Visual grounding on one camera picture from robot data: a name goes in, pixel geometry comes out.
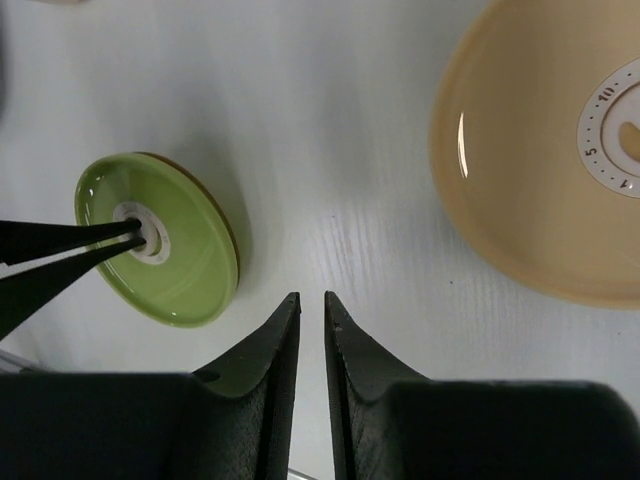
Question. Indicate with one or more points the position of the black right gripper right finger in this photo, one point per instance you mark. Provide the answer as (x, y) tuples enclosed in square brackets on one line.
[(390, 422)]

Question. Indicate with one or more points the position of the green round lid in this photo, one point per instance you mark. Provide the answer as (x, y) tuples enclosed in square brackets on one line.
[(187, 272)]

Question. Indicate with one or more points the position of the beige round lid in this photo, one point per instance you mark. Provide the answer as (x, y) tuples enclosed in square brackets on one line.
[(534, 146)]

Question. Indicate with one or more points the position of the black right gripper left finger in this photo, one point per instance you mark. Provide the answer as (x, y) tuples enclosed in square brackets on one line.
[(230, 419)]

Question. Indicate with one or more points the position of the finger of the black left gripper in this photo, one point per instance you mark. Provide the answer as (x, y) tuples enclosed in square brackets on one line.
[(24, 241), (24, 293)]

